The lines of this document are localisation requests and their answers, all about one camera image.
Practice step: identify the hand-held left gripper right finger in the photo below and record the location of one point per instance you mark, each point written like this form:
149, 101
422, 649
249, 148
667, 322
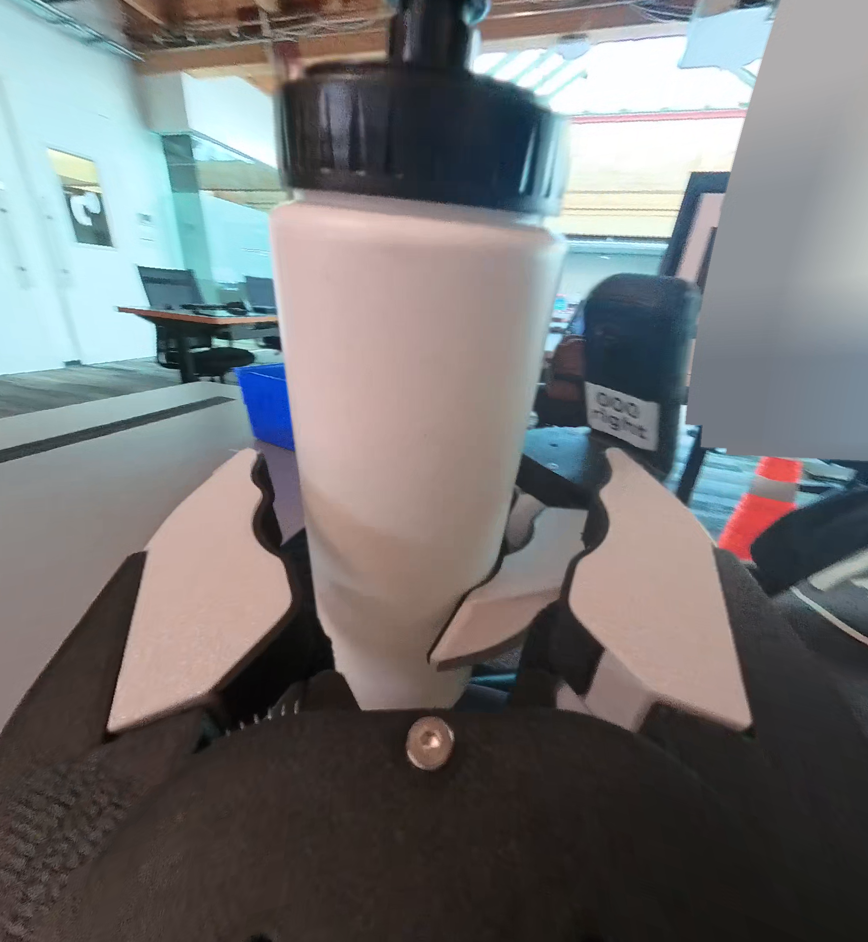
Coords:
655, 611

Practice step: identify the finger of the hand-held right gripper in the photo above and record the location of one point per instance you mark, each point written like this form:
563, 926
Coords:
507, 611
283, 486

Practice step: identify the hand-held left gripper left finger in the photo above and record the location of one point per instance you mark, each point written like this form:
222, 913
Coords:
198, 611

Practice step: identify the blue plastic bin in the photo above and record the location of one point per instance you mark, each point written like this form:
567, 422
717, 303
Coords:
265, 405

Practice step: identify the white bottle with black cap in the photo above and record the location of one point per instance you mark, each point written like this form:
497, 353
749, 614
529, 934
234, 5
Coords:
419, 368

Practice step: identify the orange traffic cone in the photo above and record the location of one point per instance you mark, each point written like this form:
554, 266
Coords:
761, 515

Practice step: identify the wooden desk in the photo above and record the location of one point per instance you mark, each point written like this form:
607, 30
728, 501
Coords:
206, 316

